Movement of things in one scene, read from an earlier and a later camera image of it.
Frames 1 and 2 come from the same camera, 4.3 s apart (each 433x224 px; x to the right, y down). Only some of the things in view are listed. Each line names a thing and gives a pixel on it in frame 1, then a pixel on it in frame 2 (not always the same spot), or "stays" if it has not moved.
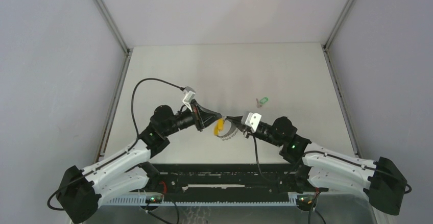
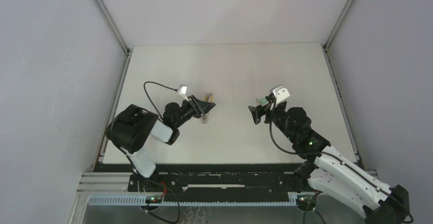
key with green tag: (262, 101) stays
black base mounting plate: (227, 179) stays
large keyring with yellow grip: (219, 126) -> (208, 97)
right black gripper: (237, 121) -> (268, 109)
